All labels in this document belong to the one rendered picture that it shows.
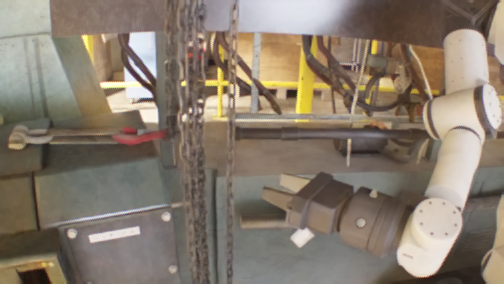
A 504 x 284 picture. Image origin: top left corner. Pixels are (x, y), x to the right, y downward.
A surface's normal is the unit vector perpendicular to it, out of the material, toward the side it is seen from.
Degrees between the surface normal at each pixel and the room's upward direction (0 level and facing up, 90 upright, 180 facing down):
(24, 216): 45
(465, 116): 94
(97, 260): 90
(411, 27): 90
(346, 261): 90
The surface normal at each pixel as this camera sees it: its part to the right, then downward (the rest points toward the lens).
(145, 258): 0.43, 0.38
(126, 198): 0.33, -0.38
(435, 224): -0.22, -0.69
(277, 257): 0.10, 0.41
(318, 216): -0.59, 0.30
